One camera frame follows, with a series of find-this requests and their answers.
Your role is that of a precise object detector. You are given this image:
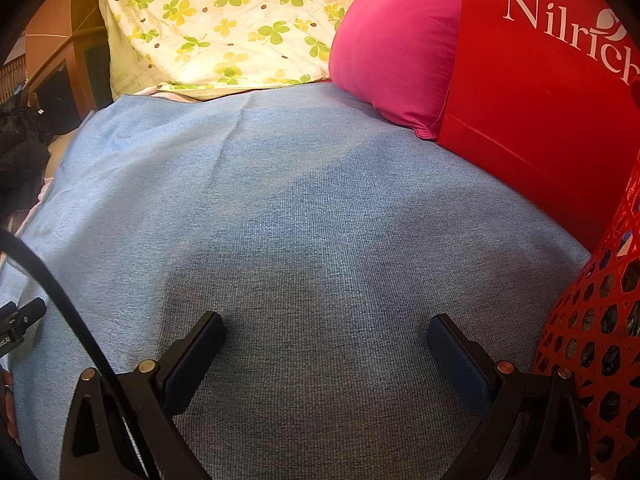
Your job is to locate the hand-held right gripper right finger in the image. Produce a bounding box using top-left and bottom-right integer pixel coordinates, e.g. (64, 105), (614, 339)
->
(427, 313), (596, 480)

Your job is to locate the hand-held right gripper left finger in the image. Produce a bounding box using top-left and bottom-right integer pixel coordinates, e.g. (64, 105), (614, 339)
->
(59, 311), (226, 480)

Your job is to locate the red mesh basket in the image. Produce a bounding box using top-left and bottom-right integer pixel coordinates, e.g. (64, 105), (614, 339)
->
(531, 160), (640, 480)

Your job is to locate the person's left hand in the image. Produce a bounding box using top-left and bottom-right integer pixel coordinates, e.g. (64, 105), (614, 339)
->
(0, 367), (23, 448)

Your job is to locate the black clothing pile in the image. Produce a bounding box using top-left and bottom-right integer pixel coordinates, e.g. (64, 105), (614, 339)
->
(0, 95), (56, 206)

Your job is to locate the blue blanket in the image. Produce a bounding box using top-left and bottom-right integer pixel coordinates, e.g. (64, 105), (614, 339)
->
(0, 82), (593, 480)

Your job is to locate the beige mattress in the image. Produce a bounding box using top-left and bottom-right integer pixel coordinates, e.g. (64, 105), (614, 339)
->
(47, 135), (81, 181)

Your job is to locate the dark wooden partition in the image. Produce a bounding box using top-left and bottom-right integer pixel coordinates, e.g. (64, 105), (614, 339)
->
(30, 45), (113, 116)

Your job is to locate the red shopping bag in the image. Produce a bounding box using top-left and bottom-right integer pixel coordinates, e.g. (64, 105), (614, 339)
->
(435, 0), (640, 253)

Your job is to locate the wooden handrail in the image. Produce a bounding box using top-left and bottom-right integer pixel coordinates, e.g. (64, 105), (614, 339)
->
(30, 27), (106, 86)

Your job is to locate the pink pillow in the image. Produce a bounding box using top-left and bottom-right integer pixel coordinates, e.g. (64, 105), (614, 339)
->
(328, 0), (466, 140)

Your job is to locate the wooden cabinet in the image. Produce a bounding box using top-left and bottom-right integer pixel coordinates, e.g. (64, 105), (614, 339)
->
(24, 0), (108, 68)

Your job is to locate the clover print quilt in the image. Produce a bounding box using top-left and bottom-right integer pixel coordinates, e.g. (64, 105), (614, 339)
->
(97, 0), (396, 101)

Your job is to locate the black cable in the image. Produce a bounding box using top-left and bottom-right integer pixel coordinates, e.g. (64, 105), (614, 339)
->
(0, 227), (156, 480)

